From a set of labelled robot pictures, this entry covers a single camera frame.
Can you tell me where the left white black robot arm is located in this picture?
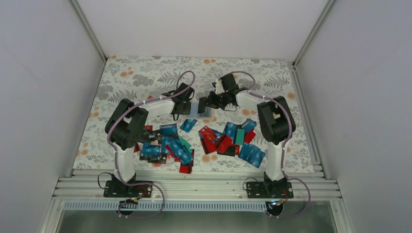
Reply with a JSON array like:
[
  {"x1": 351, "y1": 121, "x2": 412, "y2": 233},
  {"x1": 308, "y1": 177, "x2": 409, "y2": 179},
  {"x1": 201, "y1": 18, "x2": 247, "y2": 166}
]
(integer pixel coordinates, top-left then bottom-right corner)
[{"x1": 105, "y1": 83, "x2": 194, "y2": 197}]

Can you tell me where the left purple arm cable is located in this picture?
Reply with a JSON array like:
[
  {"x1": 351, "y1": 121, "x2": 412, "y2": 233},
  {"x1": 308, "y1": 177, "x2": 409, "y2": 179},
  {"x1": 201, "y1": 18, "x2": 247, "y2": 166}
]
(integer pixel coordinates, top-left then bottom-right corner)
[{"x1": 106, "y1": 70, "x2": 196, "y2": 219}]

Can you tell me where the blue card upper right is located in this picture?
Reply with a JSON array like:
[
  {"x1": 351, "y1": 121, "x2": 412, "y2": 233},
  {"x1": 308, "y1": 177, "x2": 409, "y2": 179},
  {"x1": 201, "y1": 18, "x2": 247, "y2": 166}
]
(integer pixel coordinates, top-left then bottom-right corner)
[{"x1": 223, "y1": 122, "x2": 238, "y2": 139}]

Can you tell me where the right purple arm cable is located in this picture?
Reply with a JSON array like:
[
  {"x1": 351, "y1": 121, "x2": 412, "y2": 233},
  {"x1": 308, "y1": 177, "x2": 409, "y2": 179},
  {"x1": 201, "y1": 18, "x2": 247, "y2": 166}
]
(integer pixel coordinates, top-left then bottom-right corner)
[{"x1": 219, "y1": 71, "x2": 311, "y2": 219}]

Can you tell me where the beige leather card holder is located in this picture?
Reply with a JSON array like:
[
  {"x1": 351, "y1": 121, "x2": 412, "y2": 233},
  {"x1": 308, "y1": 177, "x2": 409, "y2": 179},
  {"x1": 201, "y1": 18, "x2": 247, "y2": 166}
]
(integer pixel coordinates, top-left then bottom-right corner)
[{"x1": 188, "y1": 101, "x2": 216, "y2": 119}]

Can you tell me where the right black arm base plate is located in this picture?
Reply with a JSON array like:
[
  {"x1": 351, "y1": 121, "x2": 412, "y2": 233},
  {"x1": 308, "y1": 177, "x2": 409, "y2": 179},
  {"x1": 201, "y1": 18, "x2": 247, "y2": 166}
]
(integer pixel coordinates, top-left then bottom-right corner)
[{"x1": 245, "y1": 180, "x2": 294, "y2": 199}]

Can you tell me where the black VIP card left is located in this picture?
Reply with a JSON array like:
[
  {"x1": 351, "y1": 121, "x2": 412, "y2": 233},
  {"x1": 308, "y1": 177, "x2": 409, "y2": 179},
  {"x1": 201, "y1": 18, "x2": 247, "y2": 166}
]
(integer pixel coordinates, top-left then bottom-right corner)
[{"x1": 139, "y1": 129, "x2": 164, "y2": 143}]

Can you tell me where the grey slotted cable duct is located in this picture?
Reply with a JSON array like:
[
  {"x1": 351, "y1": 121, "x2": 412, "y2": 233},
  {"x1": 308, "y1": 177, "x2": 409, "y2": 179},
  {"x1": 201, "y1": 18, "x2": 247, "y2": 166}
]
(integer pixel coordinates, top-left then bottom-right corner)
[{"x1": 63, "y1": 200, "x2": 266, "y2": 212}]

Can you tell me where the aluminium rail frame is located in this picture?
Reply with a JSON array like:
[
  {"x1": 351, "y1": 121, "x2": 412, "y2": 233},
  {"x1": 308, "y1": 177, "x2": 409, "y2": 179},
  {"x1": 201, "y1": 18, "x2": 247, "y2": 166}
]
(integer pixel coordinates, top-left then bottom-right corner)
[{"x1": 52, "y1": 169, "x2": 342, "y2": 201}]

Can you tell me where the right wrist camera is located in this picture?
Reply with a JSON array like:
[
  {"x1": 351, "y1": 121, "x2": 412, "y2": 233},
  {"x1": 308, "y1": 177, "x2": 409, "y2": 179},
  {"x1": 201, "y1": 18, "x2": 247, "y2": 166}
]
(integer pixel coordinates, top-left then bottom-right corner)
[{"x1": 212, "y1": 78, "x2": 225, "y2": 95}]

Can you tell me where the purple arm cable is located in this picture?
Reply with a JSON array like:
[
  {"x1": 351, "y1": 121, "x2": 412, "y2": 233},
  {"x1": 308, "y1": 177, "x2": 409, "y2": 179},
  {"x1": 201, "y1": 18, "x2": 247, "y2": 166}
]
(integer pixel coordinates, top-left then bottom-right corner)
[
  {"x1": 106, "y1": 70, "x2": 196, "y2": 219},
  {"x1": 219, "y1": 71, "x2": 311, "y2": 219}
]

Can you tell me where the blue card left lower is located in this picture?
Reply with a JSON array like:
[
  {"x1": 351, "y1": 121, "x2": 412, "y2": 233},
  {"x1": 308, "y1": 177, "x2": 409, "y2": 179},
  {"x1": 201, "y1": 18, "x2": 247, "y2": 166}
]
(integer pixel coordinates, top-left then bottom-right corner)
[{"x1": 141, "y1": 144, "x2": 161, "y2": 157}]

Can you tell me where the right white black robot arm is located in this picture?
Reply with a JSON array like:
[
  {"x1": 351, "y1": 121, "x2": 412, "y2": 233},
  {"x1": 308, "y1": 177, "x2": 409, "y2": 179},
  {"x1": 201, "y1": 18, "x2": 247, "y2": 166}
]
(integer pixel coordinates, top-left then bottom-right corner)
[{"x1": 205, "y1": 72, "x2": 296, "y2": 198}]

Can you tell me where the green card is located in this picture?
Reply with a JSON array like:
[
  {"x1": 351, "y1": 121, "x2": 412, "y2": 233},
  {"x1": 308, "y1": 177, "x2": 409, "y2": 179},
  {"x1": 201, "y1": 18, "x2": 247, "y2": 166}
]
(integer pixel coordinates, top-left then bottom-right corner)
[{"x1": 233, "y1": 129, "x2": 245, "y2": 146}]

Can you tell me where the blue card upper centre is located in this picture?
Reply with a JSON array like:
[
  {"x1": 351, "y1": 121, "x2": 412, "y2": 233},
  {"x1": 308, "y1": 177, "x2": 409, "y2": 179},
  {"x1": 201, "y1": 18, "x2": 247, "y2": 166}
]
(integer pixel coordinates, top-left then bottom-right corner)
[{"x1": 180, "y1": 119, "x2": 197, "y2": 133}]

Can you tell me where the red card bottom centre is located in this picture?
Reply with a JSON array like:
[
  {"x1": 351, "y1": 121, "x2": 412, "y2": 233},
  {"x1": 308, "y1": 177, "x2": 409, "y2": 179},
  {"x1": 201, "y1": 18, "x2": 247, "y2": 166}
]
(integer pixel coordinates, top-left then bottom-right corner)
[{"x1": 179, "y1": 163, "x2": 193, "y2": 174}]

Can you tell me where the floral patterned table mat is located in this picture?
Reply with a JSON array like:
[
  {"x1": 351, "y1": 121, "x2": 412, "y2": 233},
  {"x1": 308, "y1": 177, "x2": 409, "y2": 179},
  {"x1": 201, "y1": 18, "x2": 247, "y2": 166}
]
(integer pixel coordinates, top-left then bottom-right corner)
[{"x1": 73, "y1": 55, "x2": 314, "y2": 175}]

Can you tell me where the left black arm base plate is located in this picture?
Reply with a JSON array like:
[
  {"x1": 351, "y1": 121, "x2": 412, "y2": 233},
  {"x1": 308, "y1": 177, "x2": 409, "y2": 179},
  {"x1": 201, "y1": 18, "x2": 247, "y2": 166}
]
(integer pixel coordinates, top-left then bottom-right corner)
[{"x1": 103, "y1": 180, "x2": 153, "y2": 198}]

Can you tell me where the red card with chip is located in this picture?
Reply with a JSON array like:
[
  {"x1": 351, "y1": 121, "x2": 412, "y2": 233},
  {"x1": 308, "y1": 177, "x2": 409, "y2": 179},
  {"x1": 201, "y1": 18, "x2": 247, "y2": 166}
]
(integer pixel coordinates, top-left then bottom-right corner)
[{"x1": 198, "y1": 126, "x2": 218, "y2": 144}]

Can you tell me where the blue card stack right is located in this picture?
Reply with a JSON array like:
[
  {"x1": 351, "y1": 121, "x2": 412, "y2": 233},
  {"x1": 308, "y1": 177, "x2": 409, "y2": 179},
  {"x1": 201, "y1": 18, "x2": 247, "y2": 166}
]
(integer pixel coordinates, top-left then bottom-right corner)
[{"x1": 238, "y1": 143, "x2": 266, "y2": 168}]

